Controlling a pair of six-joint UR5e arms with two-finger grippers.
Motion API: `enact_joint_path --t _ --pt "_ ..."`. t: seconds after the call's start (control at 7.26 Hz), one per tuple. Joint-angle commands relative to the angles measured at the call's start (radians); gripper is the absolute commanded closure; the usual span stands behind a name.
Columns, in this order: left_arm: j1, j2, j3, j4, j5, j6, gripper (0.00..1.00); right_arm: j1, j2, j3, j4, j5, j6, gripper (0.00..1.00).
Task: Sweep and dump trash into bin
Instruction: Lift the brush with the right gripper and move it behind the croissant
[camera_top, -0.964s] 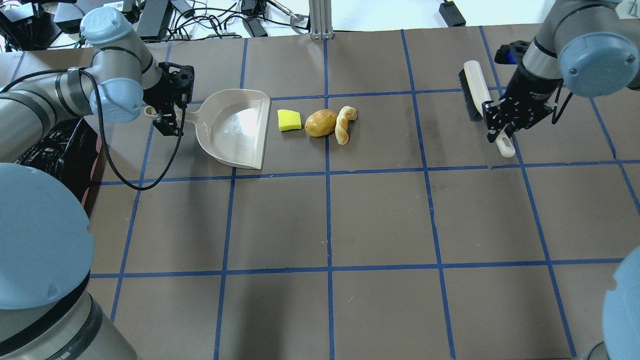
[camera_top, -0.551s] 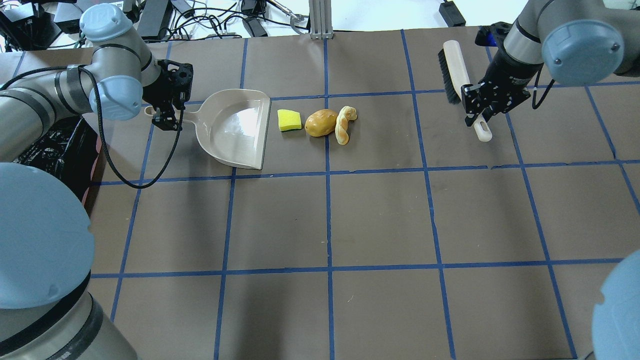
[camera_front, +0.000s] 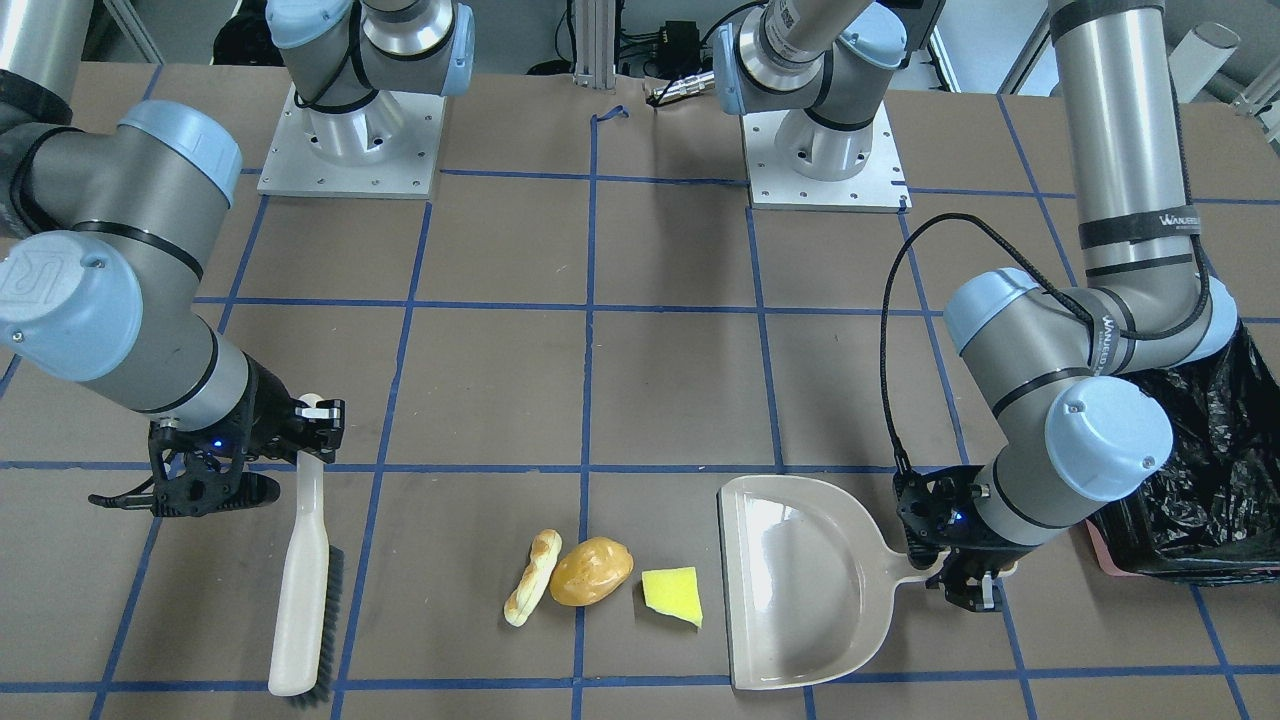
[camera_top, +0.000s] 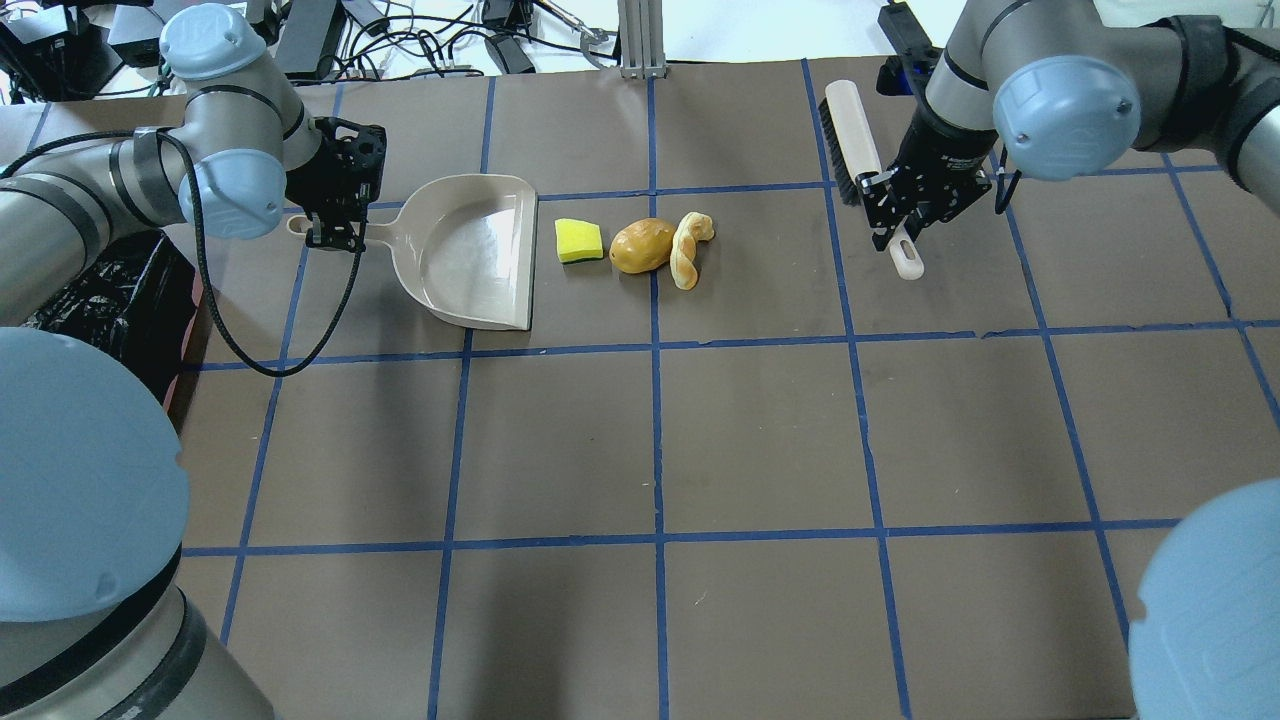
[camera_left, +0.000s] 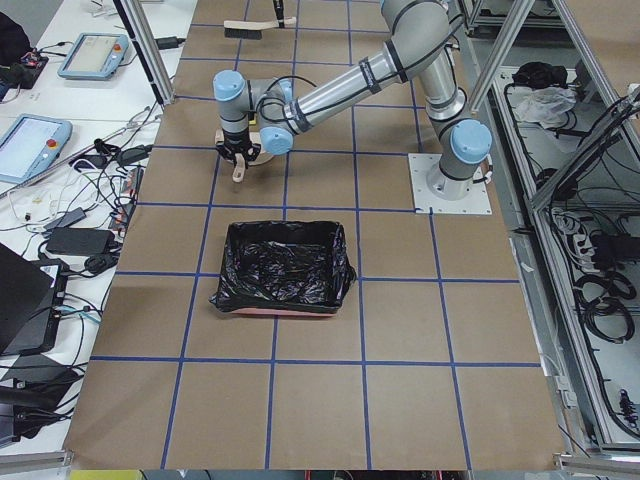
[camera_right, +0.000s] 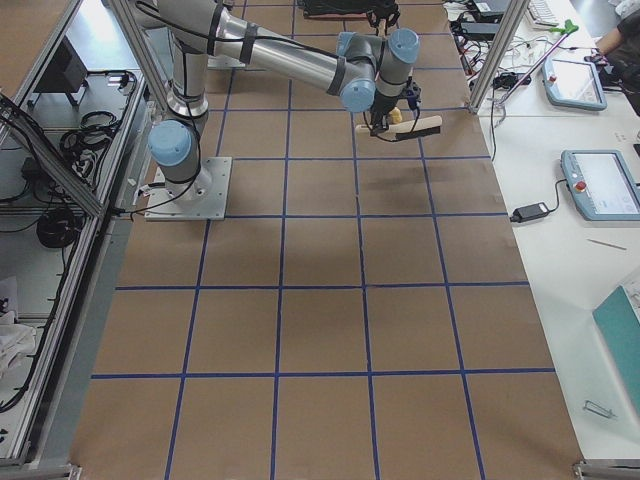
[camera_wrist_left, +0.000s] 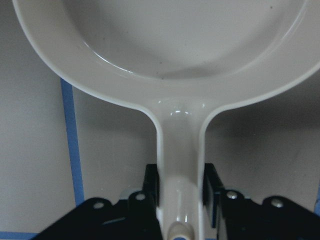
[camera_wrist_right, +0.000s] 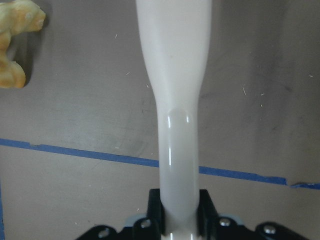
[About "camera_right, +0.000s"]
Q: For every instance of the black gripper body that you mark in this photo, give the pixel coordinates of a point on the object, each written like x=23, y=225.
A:
x=382, y=106

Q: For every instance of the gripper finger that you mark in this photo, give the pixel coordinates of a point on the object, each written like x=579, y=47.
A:
x=385, y=132

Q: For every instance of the beige hand brush black bristles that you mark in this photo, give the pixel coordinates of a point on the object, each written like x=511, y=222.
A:
x=412, y=129

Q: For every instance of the black bag lined bin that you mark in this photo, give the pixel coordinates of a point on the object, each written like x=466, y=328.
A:
x=337, y=9

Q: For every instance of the twisted bread roll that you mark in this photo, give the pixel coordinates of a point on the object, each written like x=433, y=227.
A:
x=395, y=116

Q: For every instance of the black power adapter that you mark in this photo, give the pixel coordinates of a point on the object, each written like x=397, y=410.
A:
x=531, y=212

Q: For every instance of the upper blue teach pendant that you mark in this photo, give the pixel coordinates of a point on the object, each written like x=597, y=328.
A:
x=573, y=84

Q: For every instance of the blue teach pendant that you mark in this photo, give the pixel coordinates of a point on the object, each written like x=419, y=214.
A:
x=573, y=84
x=601, y=185

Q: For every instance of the lower blue teach pendant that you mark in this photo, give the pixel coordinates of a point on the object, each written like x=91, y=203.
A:
x=601, y=185

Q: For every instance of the teal book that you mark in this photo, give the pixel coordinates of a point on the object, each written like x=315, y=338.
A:
x=619, y=326

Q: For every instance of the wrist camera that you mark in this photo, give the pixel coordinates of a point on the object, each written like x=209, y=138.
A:
x=412, y=95

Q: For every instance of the aluminium frame post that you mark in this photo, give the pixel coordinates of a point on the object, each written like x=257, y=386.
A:
x=507, y=29

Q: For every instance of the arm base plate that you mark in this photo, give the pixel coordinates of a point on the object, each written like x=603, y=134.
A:
x=205, y=199

